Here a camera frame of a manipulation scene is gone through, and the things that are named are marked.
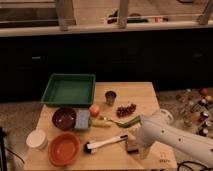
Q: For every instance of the white handled brush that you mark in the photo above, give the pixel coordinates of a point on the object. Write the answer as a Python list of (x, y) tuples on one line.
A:
[(90, 147)]

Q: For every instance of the small metal cup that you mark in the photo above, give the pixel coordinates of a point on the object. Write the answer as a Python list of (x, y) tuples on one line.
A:
[(110, 97)]

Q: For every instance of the blue grey sponge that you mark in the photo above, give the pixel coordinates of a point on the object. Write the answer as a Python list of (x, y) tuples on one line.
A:
[(82, 120)]

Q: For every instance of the dark grape bunch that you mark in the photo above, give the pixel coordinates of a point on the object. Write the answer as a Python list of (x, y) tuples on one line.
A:
[(124, 111)]

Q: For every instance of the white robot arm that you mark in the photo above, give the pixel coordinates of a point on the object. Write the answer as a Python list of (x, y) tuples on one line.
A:
[(158, 127)]

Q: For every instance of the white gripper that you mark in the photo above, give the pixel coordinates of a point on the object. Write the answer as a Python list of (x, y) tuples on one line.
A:
[(143, 152)]

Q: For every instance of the orange plastic bowl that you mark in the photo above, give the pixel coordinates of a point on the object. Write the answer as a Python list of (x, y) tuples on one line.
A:
[(64, 149)]

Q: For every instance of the green plastic tray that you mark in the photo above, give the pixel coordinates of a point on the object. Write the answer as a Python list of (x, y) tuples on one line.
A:
[(75, 90)]

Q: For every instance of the green pepper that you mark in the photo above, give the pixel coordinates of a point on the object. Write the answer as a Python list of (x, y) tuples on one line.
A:
[(129, 123)]

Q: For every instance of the red apple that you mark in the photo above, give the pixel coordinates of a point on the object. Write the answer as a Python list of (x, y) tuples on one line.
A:
[(94, 110)]

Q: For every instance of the dark brown bowl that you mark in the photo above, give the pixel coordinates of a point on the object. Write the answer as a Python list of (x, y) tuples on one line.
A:
[(64, 118)]

